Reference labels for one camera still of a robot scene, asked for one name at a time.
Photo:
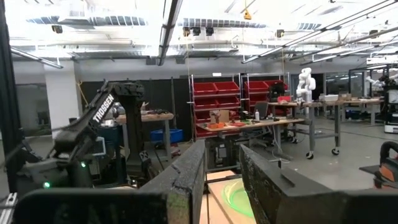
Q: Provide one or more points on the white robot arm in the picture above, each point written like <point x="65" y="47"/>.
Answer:
<point x="306" y="84"/>

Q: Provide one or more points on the green translucent plastic plate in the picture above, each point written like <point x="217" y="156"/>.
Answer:
<point x="239" y="200"/>

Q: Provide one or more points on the blue plastic bin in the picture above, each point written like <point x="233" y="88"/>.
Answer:
<point x="168" y="136"/>

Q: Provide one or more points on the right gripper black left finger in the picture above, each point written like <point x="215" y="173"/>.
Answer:
<point x="109" y="208"/>

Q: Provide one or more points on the white spray bottle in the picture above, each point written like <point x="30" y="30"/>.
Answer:
<point x="257" y="115"/>

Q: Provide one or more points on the long wooden top workbench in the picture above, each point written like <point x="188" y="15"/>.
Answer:
<point x="342" y="102"/>

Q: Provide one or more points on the black aluminium table frame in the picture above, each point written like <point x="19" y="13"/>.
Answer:
<point x="7" y="109"/>

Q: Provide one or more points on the metal rack with red bins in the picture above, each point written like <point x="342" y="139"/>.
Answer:
<point x="258" y="87"/>
<point x="214" y="88"/>

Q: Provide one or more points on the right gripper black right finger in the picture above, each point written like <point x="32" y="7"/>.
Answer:
<point x="326" y="208"/>

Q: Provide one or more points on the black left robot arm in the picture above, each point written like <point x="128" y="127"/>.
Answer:
<point x="102" y="109"/>

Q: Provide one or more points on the grey laptop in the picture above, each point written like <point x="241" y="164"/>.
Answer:
<point x="264" y="109"/>

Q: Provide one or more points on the cardboard box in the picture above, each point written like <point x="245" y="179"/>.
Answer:
<point x="222" y="116"/>

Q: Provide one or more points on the white mobile machine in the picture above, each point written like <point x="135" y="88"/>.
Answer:
<point x="392" y="124"/>

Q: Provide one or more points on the orange shop vacuum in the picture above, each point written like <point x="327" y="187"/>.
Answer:
<point x="387" y="174"/>

